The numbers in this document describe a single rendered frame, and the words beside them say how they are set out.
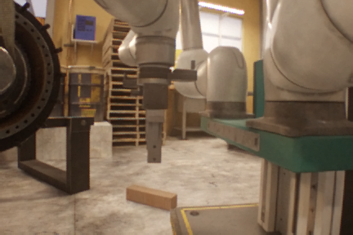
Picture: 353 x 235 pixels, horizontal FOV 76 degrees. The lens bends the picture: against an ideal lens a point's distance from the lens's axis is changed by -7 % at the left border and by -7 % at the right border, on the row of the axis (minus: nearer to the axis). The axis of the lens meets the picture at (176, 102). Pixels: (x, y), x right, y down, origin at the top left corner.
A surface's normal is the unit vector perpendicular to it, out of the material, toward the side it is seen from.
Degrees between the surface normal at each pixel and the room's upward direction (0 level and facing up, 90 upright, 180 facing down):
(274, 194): 90
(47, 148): 90
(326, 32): 130
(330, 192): 90
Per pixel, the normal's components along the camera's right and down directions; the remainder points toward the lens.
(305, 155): 0.14, 0.00
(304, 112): -0.47, -0.13
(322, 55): -0.64, 0.75
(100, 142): 0.38, 0.00
